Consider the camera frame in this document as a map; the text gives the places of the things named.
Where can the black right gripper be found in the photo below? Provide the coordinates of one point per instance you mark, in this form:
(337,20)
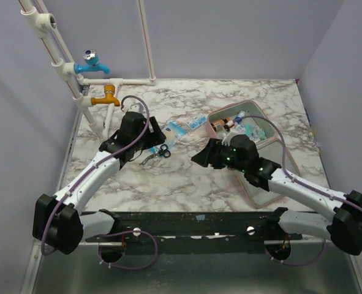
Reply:
(215,154)

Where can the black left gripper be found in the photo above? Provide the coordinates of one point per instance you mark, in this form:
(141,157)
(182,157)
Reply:
(155,135)

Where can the amber brown medicine bottle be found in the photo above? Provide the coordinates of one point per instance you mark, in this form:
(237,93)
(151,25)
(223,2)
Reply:
(219,124)

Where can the white blue tube bottle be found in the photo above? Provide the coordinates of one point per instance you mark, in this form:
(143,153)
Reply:
(239,117)

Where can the clear teal plastic packet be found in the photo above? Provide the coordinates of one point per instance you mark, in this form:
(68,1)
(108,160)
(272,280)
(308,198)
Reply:
(254,132)

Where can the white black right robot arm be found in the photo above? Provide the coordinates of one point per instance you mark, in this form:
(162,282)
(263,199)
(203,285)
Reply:
(336,216)

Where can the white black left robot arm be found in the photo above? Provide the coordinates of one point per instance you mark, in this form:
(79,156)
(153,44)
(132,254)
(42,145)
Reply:
(58,219)

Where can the pink medicine kit case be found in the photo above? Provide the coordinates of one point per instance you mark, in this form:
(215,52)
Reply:
(270,148)

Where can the blue cotton swab bag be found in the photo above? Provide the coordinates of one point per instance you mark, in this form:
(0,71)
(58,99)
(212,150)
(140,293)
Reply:
(173,134)

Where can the small blue white sachet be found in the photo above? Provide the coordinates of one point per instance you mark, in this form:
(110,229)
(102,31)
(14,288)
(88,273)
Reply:
(196,122)

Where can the yellow water tap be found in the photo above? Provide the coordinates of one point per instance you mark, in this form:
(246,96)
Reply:
(110,97)

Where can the blue water tap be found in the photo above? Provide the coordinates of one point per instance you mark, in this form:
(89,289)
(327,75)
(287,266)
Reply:
(92,64)

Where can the black handled scissors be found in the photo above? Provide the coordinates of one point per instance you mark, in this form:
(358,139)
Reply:
(163,151)

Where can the white pvc pipe frame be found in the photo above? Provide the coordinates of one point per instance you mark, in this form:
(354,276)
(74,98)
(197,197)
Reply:
(97,111)

